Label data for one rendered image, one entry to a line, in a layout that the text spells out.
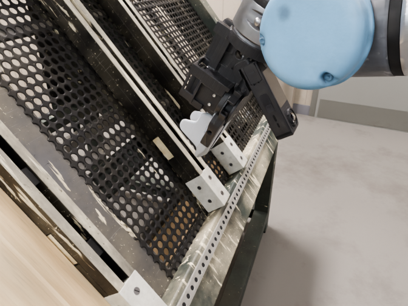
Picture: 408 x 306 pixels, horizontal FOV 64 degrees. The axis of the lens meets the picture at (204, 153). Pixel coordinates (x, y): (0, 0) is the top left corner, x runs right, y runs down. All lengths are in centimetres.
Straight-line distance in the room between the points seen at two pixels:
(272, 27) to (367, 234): 235
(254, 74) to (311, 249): 194
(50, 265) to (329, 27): 63
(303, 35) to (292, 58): 2
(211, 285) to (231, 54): 65
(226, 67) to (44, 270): 50
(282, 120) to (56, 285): 51
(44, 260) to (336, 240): 199
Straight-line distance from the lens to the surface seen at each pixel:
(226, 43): 45
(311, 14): 23
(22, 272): 71
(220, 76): 46
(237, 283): 181
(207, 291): 93
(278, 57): 24
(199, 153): 52
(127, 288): 73
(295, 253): 225
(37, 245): 72
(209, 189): 103
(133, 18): 122
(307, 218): 253
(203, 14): 185
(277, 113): 45
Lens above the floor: 158
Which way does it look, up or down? 30 degrees down
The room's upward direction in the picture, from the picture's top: straight up
